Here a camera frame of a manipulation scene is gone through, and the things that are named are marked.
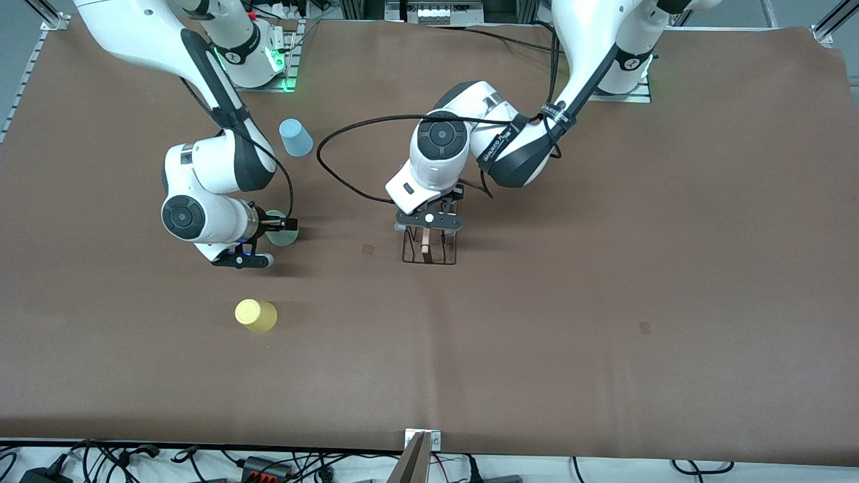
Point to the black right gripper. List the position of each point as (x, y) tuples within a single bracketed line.
[(266, 223)]

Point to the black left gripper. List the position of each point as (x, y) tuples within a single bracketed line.
[(457, 196)]

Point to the pale green plastic cup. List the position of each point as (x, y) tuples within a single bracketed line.
[(285, 238)]

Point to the yellow plastic cup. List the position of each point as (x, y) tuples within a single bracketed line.
[(256, 315)]

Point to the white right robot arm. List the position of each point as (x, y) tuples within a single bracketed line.
[(208, 168)]

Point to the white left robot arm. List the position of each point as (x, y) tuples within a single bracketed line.
[(510, 144)]

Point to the light blue plastic cup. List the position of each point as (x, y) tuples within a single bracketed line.
[(296, 138)]

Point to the brown table cover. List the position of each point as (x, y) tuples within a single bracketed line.
[(503, 362)]

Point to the white power strip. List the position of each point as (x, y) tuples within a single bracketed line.
[(433, 12)]

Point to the black orange connector box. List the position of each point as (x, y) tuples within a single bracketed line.
[(265, 467)]

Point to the black power adapter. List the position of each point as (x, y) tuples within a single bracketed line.
[(43, 475)]

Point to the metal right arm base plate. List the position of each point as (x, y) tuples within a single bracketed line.
[(290, 64)]

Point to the small metal bracket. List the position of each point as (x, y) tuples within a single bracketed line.
[(435, 439)]

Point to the grey camera post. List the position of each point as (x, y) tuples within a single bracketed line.
[(411, 466)]

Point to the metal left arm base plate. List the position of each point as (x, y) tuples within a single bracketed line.
[(634, 98)]

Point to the aluminium frame rail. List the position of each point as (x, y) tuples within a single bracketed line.
[(27, 74), (832, 23)]

